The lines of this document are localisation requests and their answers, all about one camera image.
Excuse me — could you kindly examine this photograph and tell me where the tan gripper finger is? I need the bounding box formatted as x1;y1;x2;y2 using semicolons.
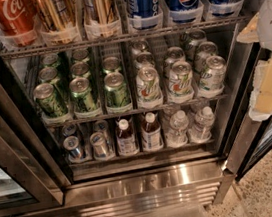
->
236;14;259;44
248;56;272;122

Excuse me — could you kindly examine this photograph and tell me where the clear water bottle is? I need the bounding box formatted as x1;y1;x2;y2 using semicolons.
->
166;110;189;148
189;106;215;143

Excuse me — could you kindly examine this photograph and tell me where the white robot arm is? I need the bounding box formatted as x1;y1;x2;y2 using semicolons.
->
236;0;272;122

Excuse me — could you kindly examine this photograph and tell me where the steel fridge door right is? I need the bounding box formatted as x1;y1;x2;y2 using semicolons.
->
202;0;272;182

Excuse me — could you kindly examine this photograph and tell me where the brown tea bottle right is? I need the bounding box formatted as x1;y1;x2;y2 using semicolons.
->
141;112;163;152

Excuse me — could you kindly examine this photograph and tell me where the brown tea bottle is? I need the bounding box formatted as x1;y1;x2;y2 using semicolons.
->
116;119;139;156
141;112;163;152

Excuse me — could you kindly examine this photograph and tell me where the brown tea bottle left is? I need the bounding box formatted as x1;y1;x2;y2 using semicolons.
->
116;119;139;156

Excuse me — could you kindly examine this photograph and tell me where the steel fridge base grille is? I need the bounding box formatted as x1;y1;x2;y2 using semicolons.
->
19;161;235;217

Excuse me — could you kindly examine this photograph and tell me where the glass fridge door left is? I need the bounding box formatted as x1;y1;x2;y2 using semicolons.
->
0;21;75;217

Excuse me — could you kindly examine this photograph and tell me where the white diet soda can right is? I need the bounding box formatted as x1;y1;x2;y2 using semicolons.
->
198;55;226;91

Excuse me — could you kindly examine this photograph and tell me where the white diet soda can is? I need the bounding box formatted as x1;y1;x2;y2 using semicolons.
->
136;65;161;102
198;55;226;91
168;60;193;97

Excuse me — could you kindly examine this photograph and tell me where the white diet soda can middle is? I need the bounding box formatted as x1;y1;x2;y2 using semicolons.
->
168;60;193;97

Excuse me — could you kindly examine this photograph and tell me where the white diet soda can left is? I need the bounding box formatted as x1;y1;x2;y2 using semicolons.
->
136;65;161;102

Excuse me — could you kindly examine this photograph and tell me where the green soda can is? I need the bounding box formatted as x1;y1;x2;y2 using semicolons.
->
38;66;66;96
102;56;123;74
69;77;97;113
104;72;131;109
70;62;93;82
33;83;69;118

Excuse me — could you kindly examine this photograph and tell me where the green soda can front right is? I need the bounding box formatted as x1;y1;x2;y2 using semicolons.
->
104;72;131;109

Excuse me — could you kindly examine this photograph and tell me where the green soda can front middle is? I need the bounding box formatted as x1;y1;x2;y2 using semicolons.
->
69;77;97;113

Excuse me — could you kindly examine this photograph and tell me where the silver blue can front right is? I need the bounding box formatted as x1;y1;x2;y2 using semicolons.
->
90;132;110;158

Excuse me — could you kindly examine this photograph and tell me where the silver blue can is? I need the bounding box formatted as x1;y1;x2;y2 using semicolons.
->
90;132;110;158
63;136;84;160

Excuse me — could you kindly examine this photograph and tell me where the gold soda can left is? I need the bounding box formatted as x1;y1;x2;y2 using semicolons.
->
34;0;75;46

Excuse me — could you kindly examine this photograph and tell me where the silver blue can front left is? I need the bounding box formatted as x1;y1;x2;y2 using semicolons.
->
63;136;84;160

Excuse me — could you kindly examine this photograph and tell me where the green soda can front left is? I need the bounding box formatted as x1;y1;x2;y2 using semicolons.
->
33;83;69;118

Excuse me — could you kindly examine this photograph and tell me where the red Coca-Cola can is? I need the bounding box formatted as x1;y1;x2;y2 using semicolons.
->
0;0;36;47

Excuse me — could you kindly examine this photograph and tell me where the upper wire shelf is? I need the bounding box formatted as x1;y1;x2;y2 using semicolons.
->
0;15;251;60

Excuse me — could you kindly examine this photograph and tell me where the wire shelf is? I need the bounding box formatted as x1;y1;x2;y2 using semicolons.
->
0;15;251;60
45;94;228;128

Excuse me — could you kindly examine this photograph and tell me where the middle wire shelf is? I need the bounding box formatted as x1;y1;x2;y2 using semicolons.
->
45;94;228;128

